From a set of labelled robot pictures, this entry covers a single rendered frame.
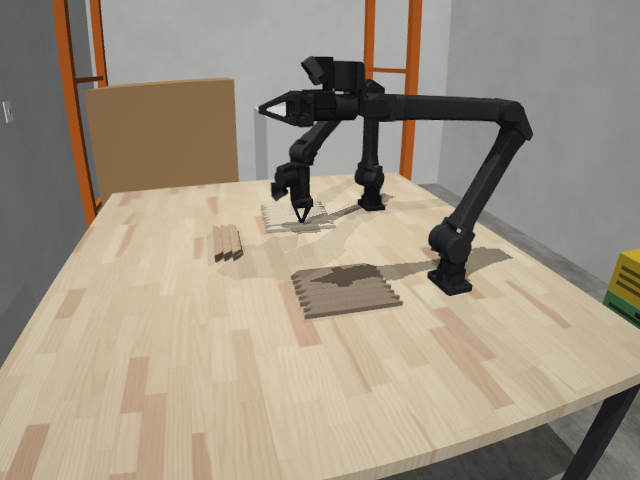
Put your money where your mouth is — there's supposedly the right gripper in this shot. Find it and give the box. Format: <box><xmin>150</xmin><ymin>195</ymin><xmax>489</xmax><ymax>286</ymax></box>
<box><xmin>290</xmin><ymin>182</ymin><xmax>313</xmax><ymax>223</ymax></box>

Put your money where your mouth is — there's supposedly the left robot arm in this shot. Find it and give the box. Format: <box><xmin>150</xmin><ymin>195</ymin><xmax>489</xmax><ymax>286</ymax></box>
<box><xmin>301</xmin><ymin>56</ymin><xmax>533</xmax><ymax>296</ymax></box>

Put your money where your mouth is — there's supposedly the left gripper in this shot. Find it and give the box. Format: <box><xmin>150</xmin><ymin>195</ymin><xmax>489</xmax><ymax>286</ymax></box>
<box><xmin>258</xmin><ymin>91</ymin><xmax>336</xmax><ymax>127</ymax></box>

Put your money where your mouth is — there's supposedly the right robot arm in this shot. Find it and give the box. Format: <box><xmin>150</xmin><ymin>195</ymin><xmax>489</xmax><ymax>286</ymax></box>
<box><xmin>271</xmin><ymin>79</ymin><xmax>385</xmax><ymax>212</ymax></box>

